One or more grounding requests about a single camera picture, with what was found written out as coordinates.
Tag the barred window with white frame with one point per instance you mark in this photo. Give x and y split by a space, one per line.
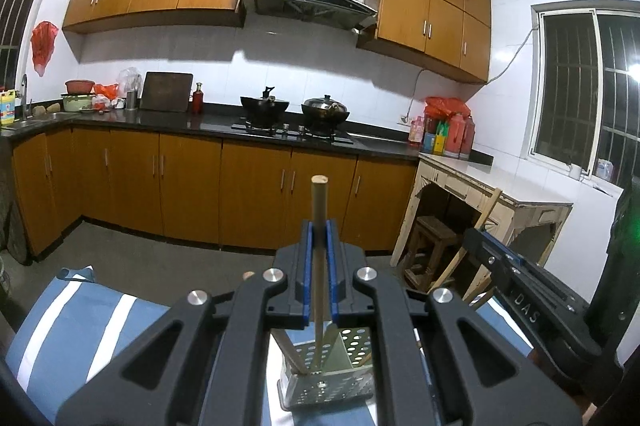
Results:
20 16
575 96

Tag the small wooden stool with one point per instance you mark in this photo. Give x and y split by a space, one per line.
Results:
430 231

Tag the clear plastic bag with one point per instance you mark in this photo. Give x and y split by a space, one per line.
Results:
129 78

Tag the red glass bottle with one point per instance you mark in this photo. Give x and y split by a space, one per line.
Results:
198 100

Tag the translucent plastic bottle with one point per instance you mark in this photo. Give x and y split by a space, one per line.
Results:
605 170

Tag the red plastic basin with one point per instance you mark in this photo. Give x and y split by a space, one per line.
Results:
80 87

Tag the black gas stove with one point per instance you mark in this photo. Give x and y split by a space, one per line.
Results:
295 133

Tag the worn white side table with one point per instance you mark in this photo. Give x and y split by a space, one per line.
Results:
500 173

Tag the green perforated chopstick holder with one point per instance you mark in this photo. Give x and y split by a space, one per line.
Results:
325 391

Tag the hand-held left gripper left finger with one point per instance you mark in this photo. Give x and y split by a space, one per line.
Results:
309 266

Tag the crumpled red plastic bag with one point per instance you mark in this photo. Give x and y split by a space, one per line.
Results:
106 91

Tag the wooden base cabinets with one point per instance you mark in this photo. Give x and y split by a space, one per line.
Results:
190 186

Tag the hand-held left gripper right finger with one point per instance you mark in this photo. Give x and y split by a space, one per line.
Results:
331 266

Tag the green and yellow bottles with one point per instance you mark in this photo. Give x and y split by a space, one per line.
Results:
435 138

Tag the red thermos flask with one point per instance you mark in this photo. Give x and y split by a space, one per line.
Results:
469 136
454 136

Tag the steel utensil cup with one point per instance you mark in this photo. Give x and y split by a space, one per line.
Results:
131 101

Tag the blue white striped tablecloth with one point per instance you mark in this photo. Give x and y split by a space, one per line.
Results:
75 331

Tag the white mug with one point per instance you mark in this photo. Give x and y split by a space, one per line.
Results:
575 171

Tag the large red plastic bag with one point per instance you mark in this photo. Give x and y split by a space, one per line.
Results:
447 106

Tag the hanging red plastic bag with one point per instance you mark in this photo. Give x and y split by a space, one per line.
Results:
44 46

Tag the black wok with steel lid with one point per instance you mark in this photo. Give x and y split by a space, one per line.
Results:
325 111

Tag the steel kitchen faucet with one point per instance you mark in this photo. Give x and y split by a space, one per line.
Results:
25 98

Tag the black kitchen countertop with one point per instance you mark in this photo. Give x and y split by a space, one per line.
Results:
210 122

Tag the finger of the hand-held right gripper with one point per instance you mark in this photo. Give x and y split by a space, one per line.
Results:
545 278
482 248

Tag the brown root vegetables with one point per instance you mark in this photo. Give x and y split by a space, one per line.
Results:
45 109

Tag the yellow dish soap bottle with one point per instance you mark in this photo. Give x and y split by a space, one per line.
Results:
6 108

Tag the round patterned board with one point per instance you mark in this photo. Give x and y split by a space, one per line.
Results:
12 231

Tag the pink carton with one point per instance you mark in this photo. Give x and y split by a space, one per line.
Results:
416 132

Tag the dark wooden cutting board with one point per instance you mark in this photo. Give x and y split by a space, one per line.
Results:
166 92

